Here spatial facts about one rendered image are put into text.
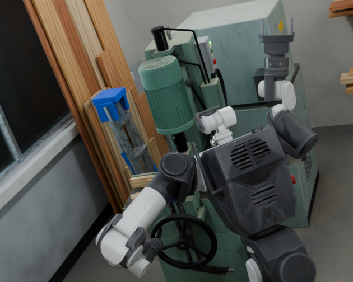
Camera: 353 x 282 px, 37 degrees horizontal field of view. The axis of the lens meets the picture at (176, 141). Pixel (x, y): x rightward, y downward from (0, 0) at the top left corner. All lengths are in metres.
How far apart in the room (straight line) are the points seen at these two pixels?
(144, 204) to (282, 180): 0.43
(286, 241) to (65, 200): 2.38
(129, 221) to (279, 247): 0.47
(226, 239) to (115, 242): 0.95
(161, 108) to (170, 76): 0.15
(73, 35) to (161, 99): 1.76
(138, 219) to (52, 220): 2.14
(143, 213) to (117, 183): 2.27
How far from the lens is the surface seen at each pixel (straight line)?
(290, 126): 1.81
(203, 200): 2.36
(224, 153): 1.58
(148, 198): 1.64
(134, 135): 3.38
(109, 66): 4.04
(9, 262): 3.42
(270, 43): 1.98
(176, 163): 1.66
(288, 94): 1.98
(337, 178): 4.03
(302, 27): 4.49
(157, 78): 2.22
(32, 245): 3.57
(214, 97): 2.48
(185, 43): 2.43
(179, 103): 2.27
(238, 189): 1.60
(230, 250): 2.51
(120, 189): 3.90
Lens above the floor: 2.12
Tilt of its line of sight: 24 degrees down
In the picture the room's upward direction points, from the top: 16 degrees counter-clockwise
